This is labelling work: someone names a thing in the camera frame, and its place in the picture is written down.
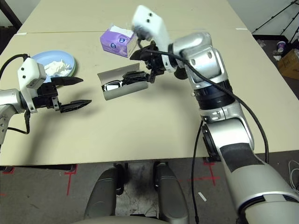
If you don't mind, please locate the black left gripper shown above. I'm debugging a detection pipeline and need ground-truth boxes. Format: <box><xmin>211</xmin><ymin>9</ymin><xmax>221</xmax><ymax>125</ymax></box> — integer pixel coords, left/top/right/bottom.
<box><xmin>31</xmin><ymin>76</ymin><xmax>93</xmax><ymax>114</ymax></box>

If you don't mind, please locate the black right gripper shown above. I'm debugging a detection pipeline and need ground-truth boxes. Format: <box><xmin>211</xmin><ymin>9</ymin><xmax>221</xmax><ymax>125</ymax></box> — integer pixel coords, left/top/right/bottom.
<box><xmin>121</xmin><ymin>41</ymin><xmax>169</xmax><ymax>84</ymax></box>

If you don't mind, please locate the white tissue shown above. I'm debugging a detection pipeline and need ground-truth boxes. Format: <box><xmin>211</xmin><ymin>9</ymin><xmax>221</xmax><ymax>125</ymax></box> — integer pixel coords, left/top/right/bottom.
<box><xmin>43</xmin><ymin>59</ymin><xmax>72</xmax><ymax>77</ymax></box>

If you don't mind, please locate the blue plate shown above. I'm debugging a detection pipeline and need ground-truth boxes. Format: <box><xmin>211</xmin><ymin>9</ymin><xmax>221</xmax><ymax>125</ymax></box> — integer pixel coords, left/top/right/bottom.
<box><xmin>30</xmin><ymin>49</ymin><xmax>77</xmax><ymax>83</ymax></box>

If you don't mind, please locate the green plate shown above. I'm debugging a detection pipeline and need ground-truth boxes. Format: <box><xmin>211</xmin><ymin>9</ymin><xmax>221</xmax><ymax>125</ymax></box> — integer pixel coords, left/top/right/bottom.
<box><xmin>69</xmin><ymin>59</ymin><xmax>78</xmax><ymax>77</ymax></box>

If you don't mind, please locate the grey glasses case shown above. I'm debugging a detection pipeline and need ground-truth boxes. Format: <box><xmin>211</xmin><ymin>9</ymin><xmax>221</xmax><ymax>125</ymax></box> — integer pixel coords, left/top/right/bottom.
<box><xmin>97</xmin><ymin>62</ymin><xmax>149</xmax><ymax>101</ymax></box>

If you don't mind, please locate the purple tissue box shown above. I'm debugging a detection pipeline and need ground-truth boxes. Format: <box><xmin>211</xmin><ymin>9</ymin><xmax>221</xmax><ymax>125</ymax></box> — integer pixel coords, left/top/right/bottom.
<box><xmin>100</xmin><ymin>23</ymin><xmax>138</xmax><ymax>59</ymax></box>

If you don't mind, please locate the black table foot bar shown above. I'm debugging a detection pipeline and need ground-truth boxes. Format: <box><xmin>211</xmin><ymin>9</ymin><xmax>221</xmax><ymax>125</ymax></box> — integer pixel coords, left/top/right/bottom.
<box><xmin>0</xmin><ymin>164</ymin><xmax>77</xmax><ymax>175</ymax></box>

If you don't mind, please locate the black-framed side table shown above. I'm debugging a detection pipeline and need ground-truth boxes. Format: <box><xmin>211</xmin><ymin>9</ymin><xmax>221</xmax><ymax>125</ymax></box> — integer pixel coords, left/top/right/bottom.
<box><xmin>0</xmin><ymin>0</ymin><xmax>24</xmax><ymax>28</ymax></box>

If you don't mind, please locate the grey robot left leg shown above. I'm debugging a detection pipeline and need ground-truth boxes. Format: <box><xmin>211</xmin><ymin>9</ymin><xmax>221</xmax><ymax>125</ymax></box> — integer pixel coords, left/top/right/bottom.
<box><xmin>84</xmin><ymin>164</ymin><xmax>124</xmax><ymax>219</ymax></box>

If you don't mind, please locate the grey robot leg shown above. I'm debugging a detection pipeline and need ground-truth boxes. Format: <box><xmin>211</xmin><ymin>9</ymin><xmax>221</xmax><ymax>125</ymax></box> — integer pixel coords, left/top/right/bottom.
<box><xmin>154</xmin><ymin>161</ymin><xmax>189</xmax><ymax>224</ymax></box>
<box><xmin>84</xmin><ymin>164</ymin><xmax>124</xmax><ymax>219</ymax></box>

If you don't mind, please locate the grey robot right leg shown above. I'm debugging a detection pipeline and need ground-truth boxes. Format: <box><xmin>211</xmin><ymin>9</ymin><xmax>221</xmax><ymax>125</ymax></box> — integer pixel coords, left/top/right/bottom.
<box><xmin>154</xmin><ymin>161</ymin><xmax>189</xmax><ymax>224</ymax></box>

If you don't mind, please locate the black tripod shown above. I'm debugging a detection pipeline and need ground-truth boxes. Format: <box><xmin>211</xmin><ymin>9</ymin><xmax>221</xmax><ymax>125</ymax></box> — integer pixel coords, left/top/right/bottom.
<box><xmin>252</xmin><ymin>0</ymin><xmax>299</xmax><ymax>44</ymax></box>

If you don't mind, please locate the cardboard box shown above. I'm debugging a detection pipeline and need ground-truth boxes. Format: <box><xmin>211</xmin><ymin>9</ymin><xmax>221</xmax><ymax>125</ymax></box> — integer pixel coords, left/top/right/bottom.
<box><xmin>277</xmin><ymin>49</ymin><xmax>299</xmax><ymax>81</ymax></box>

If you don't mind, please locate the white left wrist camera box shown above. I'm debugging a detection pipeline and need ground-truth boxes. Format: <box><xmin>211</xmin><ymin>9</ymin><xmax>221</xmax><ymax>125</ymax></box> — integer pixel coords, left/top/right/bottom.
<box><xmin>17</xmin><ymin>57</ymin><xmax>45</xmax><ymax>114</ymax></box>

